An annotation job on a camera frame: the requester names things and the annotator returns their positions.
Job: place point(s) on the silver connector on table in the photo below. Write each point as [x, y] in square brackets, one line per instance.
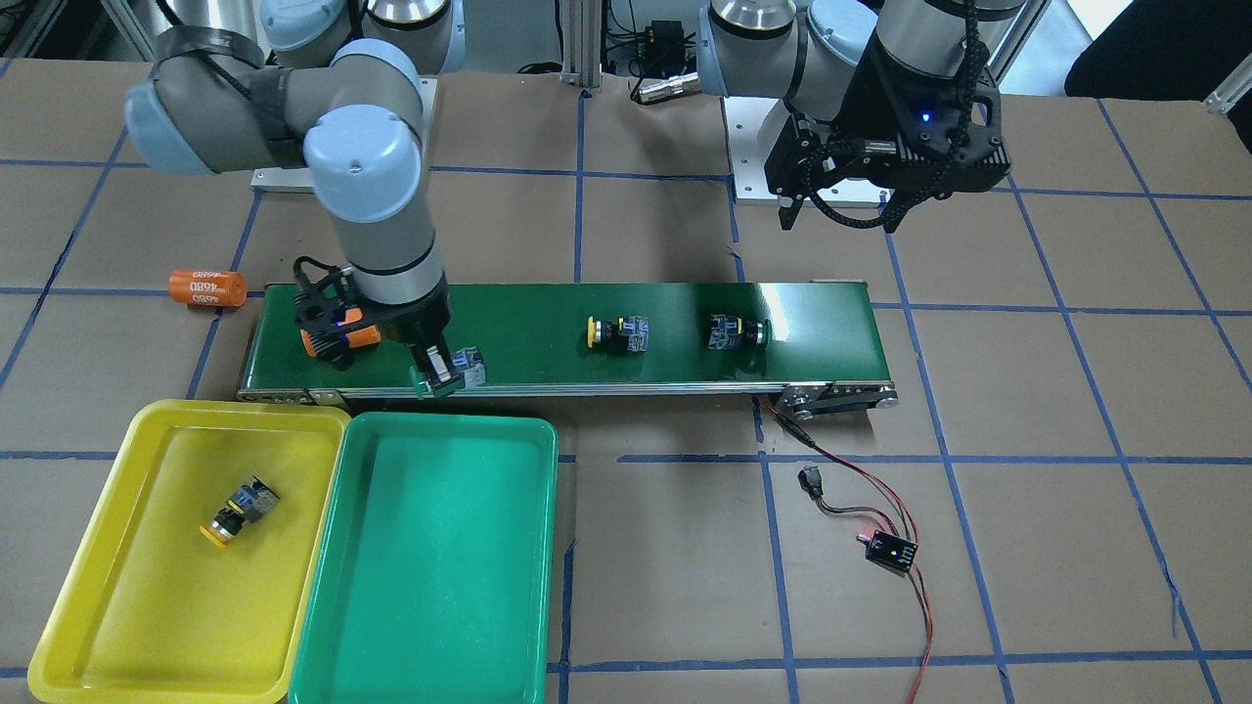
[653, 91]

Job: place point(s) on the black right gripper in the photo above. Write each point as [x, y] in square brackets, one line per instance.
[426, 330]

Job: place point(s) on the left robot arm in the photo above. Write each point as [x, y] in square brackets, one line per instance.
[807, 57]

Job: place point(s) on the aluminium frame post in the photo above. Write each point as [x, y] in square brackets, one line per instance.
[581, 40]

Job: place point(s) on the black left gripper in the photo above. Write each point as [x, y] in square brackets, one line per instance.
[873, 103]

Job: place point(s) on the green push button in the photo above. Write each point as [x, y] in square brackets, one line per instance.
[727, 332]
[469, 364]

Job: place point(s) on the black electronics box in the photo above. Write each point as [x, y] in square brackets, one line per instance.
[663, 38]

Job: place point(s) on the green plastic tray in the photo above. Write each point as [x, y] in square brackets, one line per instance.
[434, 578]

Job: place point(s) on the yellow plastic tray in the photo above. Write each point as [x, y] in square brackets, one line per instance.
[152, 611]

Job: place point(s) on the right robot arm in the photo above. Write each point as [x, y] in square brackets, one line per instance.
[343, 100]

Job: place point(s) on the yellow push button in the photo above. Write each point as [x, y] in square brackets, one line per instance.
[248, 504]
[630, 333]

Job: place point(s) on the plain orange cylinder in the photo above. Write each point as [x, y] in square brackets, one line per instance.
[358, 339]

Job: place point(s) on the green conveyor belt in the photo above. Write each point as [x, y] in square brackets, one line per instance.
[813, 348]

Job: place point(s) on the black controller board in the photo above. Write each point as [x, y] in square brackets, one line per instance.
[890, 551]

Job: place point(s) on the orange cylinder with 4680 print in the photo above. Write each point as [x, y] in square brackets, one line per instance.
[207, 287]

